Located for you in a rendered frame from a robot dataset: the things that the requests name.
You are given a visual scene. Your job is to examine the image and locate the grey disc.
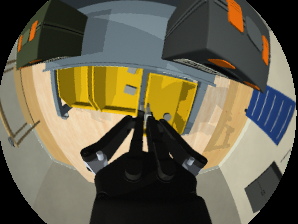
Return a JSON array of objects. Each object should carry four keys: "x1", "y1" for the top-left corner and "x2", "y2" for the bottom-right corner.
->
[{"x1": 163, "y1": 113, "x2": 171, "y2": 121}]

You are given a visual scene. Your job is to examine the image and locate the small grey block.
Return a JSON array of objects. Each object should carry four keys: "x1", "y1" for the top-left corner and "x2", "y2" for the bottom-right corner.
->
[
  {"x1": 127, "y1": 67, "x2": 138, "y2": 75},
  {"x1": 124, "y1": 84, "x2": 137, "y2": 96}
]

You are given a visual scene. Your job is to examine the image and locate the dark green case with orange latches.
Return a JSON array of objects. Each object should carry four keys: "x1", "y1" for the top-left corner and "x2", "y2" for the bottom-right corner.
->
[{"x1": 16, "y1": 0, "x2": 88, "y2": 70}]

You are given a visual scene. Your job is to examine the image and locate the yellow open-front bin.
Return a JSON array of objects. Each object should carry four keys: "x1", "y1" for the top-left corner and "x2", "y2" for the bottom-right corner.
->
[
  {"x1": 144, "y1": 73, "x2": 197, "y2": 134},
  {"x1": 92, "y1": 66, "x2": 143, "y2": 117},
  {"x1": 57, "y1": 66, "x2": 98, "y2": 111}
]

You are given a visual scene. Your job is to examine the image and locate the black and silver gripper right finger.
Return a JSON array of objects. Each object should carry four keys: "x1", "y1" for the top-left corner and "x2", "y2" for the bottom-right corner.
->
[{"x1": 144, "y1": 103, "x2": 208, "y2": 181}]

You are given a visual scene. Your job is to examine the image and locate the dark grey case with orange patches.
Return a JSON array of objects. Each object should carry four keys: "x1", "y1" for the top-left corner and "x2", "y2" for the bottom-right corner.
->
[{"x1": 161, "y1": 0, "x2": 271, "y2": 94}]

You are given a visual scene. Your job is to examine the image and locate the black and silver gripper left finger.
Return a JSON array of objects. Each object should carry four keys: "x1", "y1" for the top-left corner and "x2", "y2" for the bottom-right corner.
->
[{"x1": 80, "y1": 102, "x2": 145, "y2": 180}]

